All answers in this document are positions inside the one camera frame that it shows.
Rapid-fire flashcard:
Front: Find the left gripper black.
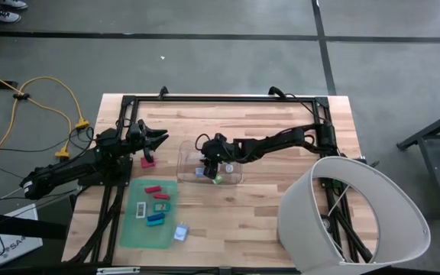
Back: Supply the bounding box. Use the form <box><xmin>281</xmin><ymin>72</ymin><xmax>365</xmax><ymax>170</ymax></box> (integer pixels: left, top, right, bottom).
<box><xmin>126</xmin><ymin>121</ymin><xmax>170</xmax><ymax>163</ymax></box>

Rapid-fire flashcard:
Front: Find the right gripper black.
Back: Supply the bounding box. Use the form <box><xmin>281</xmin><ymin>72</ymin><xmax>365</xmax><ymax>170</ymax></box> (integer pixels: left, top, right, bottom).
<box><xmin>200</xmin><ymin>133</ymin><xmax>242</xmax><ymax>180</ymax></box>

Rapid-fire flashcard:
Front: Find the clear plastic bin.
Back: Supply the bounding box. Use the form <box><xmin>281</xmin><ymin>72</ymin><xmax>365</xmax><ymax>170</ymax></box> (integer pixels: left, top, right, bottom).
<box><xmin>176</xmin><ymin>140</ymin><xmax>244</xmax><ymax>186</ymax></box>

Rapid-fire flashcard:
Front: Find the dark red block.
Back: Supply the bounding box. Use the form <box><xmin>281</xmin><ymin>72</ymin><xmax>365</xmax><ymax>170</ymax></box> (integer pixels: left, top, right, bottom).
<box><xmin>140</xmin><ymin>155</ymin><xmax>157</xmax><ymax>170</ymax></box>

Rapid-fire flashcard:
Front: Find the teal translucent tray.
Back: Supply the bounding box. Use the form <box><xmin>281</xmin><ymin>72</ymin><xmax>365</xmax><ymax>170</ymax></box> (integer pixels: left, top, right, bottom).
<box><xmin>118</xmin><ymin>177</ymin><xmax>179</xmax><ymax>251</ymax></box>

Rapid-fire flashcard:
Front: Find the white lamp shade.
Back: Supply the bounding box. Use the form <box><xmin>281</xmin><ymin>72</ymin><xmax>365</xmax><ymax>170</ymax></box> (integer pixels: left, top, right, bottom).
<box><xmin>277</xmin><ymin>155</ymin><xmax>432</xmax><ymax>275</ymax></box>

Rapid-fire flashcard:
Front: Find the black metal beam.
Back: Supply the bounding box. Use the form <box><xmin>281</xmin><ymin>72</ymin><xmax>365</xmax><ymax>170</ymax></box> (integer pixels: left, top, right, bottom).
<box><xmin>0</xmin><ymin>209</ymin><xmax>68</xmax><ymax>241</ymax></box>

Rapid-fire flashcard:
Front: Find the white printed box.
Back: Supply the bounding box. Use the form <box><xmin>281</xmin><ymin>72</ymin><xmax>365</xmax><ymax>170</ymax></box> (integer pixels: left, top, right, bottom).
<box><xmin>0</xmin><ymin>203</ymin><xmax>44</xmax><ymax>268</ymax></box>

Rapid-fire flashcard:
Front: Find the person's foot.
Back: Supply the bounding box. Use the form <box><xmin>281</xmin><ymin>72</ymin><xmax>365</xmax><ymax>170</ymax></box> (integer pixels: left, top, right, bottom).
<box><xmin>0</xmin><ymin>10</ymin><xmax>22</xmax><ymax>24</ymax></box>
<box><xmin>0</xmin><ymin>0</ymin><xmax>29</xmax><ymax>11</ymax></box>

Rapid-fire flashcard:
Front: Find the black metal stand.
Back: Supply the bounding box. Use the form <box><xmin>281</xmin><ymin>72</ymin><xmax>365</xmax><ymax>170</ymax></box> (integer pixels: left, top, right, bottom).
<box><xmin>395</xmin><ymin>103</ymin><xmax>440</xmax><ymax>222</ymax></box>

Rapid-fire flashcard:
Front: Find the right gripper cable loop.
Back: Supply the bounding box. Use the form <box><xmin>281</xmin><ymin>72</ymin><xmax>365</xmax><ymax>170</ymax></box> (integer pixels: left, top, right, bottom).
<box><xmin>195</xmin><ymin>132</ymin><xmax>212</xmax><ymax>152</ymax></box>

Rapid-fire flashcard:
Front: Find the yellow extension cable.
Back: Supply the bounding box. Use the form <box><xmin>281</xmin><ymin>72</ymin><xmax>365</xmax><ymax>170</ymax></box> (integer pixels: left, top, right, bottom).
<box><xmin>0</xmin><ymin>64</ymin><xmax>72</xmax><ymax>177</ymax></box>
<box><xmin>13</xmin><ymin>75</ymin><xmax>91</xmax><ymax>129</ymax></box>

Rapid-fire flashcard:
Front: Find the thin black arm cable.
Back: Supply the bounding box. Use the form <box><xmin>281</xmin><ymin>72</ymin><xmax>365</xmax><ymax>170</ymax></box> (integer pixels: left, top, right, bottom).
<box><xmin>285</xmin><ymin>92</ymin><xmax>334</xmax><ymax>127</ymax></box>

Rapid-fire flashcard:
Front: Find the silver metal bracket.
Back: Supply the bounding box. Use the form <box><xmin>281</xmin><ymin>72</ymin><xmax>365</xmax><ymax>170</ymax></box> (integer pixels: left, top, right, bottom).
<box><xmin>95</xmin><ymin>266</ymin><xmax>141</xmax><ymax>275</ymax></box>

